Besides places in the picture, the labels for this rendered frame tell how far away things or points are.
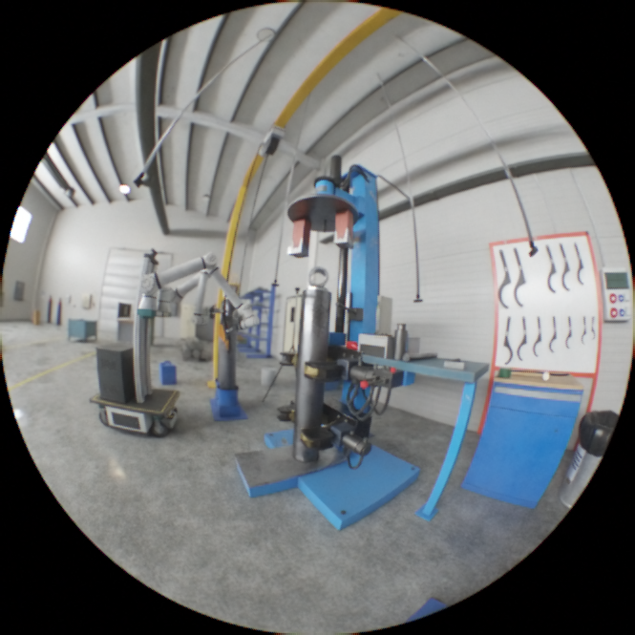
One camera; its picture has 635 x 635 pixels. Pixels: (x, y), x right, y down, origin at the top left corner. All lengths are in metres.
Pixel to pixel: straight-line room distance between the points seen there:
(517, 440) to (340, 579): 1.34
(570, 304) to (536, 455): 1.66
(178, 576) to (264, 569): 0.44
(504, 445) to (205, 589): 1.90
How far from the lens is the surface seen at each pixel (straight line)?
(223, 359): 2.55
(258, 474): 1.61
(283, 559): 1.34
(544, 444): 1.75
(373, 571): 1.35
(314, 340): 1.38
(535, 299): 2.77
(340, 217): 1.58
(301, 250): 1.62
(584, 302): 2.89
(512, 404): 1.64
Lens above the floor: 1.22
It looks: 3 degrees up
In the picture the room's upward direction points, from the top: 4 degrees clockwise
